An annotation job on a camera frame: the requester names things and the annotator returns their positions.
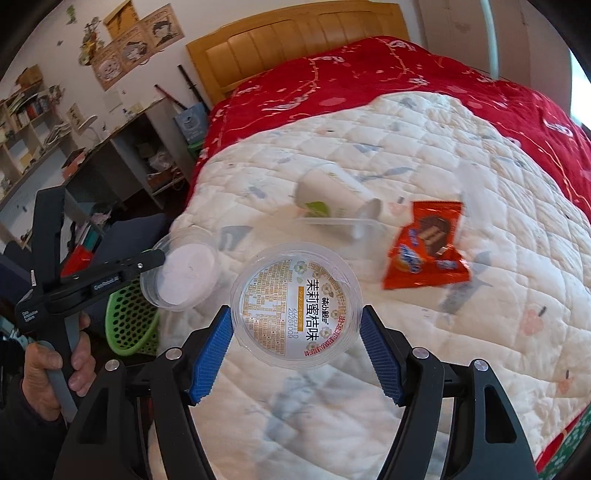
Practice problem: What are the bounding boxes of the clear plastic lid cup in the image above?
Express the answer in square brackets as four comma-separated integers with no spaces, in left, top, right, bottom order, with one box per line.
[139,226,221,312]

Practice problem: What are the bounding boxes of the clear plastic food tray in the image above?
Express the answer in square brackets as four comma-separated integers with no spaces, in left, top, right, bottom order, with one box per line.
[252,217,391,282]

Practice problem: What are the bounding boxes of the labelled clear plastic cup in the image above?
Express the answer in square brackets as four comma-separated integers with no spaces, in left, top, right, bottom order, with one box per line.
[230,242,363,370]

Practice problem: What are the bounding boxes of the white paper cup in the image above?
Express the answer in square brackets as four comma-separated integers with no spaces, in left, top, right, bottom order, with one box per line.
[294,163,382,219]

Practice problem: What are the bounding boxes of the green mesh trash basket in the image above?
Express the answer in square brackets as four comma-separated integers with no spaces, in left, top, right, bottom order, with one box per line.
[105,279,159,356]

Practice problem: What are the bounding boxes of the person's left hand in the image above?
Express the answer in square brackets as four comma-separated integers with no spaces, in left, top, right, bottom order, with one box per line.
[21,311,98,422]

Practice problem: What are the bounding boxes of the blue fabric chair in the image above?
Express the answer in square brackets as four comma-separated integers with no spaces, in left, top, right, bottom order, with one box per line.
[1,213,171,321]

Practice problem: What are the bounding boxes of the white desk with shelves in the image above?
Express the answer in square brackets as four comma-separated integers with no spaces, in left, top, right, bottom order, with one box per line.
[1,81,195,246]

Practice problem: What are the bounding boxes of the white desk lamp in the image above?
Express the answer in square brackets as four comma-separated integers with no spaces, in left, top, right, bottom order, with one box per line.
[76,115,102,144]

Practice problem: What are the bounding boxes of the white quilted blanket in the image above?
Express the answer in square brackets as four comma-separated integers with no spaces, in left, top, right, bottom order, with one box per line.
[160,92,590,479]

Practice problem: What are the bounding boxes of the green plastic stool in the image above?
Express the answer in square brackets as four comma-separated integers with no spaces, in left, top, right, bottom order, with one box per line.
[187,140,204,161]

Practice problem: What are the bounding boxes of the wooden headboard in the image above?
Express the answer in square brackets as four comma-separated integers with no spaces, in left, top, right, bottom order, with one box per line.
[186,1,410,104]

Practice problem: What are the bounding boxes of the red bedspread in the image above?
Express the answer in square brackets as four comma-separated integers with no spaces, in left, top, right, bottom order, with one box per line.
[191,36,590,213]

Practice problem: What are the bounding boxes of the white wardrobe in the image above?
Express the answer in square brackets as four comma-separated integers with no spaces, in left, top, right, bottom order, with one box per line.
[418,0,572,105]

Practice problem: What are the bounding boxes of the wall posters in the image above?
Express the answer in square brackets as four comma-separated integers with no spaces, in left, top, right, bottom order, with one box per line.
[79,1,184,91]

